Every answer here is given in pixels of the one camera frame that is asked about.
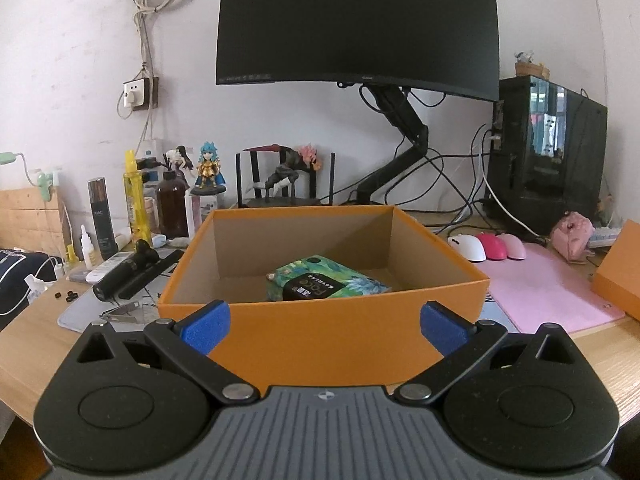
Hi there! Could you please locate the metal nail clipper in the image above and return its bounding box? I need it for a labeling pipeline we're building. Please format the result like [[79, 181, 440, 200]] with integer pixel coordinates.
[[100, 301, 140, 324]]

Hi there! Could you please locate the orange cardboard box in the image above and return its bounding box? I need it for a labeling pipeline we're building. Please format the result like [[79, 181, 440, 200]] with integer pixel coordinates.
[[158, 206, 489, 390]]

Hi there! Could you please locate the green tissue pack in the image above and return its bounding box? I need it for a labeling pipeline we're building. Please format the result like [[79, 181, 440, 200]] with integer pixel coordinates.
[[266, 255, 390, 301]]

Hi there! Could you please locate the orange box lid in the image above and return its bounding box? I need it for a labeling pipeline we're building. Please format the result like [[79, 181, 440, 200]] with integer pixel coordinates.
[[591, 220, 640, 321]]

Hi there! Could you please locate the black flat bar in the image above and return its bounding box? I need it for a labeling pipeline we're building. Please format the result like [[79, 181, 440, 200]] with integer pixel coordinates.
[[116, 249, 184, 299]]

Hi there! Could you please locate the black handheld microphone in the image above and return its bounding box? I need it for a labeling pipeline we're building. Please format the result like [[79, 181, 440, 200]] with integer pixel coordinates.
[[92, 240, 160, 301]]

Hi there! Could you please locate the white computer mouse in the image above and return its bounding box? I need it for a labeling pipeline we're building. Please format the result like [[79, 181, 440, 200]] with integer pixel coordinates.
[[447, 234, 487, 263]]

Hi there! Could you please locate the hot pink computer mouse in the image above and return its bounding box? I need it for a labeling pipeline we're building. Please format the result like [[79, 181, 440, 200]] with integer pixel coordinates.
[[476, 233, 508, 261]]

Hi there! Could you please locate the pink desk mat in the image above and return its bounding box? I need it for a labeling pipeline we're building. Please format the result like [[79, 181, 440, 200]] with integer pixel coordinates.
[[477, 244, 625, 333]]

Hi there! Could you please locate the grey printed desk mat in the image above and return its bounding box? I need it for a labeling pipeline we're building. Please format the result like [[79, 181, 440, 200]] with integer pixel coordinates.
[[58, 248, 177, 333]]

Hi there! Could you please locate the light pink computer mouse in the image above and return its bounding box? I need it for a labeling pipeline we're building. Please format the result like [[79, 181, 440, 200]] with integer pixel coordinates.
[[498, 233, 527, 261]]

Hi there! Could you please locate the white remote control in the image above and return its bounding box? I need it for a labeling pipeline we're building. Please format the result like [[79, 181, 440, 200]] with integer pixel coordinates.
[[85, 252, 134, 285]]

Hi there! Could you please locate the black cosmetic bottle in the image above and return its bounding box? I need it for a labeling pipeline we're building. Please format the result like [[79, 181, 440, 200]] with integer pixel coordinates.
[[88, 178, 118, 260]]

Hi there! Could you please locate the yellow tall bottle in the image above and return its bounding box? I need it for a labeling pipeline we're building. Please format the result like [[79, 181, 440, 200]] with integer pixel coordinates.
[[122, 150, 151, 244]]

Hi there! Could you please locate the small white dropper bottle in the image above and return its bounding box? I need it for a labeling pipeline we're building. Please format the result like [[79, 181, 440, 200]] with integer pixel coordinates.
[[80, 226, 98, 270]]

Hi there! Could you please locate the brown pump bottle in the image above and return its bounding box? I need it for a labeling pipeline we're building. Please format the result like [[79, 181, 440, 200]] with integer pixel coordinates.
[[157, 170, 188, 238]]

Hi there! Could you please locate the pink plush pouch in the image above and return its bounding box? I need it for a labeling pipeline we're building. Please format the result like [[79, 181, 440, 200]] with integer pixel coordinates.
[[550, 211, 594, 262]]

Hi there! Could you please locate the blue-haired gold armour figurine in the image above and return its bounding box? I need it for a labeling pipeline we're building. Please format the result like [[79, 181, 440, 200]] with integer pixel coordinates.
[[192, 141, 227, 196]]

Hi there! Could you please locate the black-haired small figurine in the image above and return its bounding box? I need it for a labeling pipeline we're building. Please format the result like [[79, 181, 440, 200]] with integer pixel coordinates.
[[164, 145, 194, 181]]

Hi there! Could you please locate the dark striped garment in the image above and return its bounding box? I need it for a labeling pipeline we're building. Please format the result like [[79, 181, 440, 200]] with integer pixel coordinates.
[[0, 249, 62, 330]]

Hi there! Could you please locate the pink-haired dark figurine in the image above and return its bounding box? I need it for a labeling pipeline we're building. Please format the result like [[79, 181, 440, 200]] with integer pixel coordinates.
[[234, 144, 335, 208]]

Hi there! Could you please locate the black PC tower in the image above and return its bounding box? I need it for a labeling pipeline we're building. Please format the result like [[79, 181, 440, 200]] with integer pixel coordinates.
[[485, 76, 608, 236]]

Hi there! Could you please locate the black curved monitor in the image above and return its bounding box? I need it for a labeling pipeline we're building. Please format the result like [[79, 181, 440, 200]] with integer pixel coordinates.
[[216, 0, 500, 102]]

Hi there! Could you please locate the white wall socket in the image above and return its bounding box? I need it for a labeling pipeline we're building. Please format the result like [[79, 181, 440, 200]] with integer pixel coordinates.
[[122, 77, 160, 110]]

